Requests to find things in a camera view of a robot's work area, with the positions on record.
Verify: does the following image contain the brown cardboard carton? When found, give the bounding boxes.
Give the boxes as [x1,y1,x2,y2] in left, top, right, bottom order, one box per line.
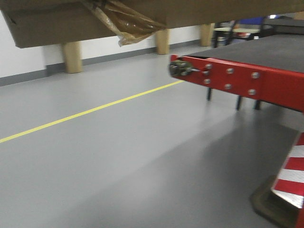
[0,0,304,48]

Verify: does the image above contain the cardboard tube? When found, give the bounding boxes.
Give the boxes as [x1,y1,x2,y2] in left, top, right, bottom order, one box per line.
[200,23,215,47]
[155,29,170,55]
[61,41,82,74]

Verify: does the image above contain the cardboard tube left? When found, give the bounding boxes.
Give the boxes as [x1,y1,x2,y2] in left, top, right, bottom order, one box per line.
[61,41,82,74]

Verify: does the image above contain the red conveyor frame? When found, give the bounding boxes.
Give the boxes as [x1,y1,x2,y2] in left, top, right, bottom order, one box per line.
[169,55,304,112]

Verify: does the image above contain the grey conveyor belt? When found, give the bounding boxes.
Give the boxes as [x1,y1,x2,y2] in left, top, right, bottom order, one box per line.
[188,34,304,73]

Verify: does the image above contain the cardboard tube right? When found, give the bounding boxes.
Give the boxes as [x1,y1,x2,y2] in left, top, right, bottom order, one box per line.
[200,23,215,47]

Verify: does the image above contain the red white striped conveyor leg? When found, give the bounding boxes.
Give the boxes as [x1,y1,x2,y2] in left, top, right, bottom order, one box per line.
[250,129,304,228]

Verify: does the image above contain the cardboard tube middle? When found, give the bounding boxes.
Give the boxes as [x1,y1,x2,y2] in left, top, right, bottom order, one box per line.
[155,29,170,55]

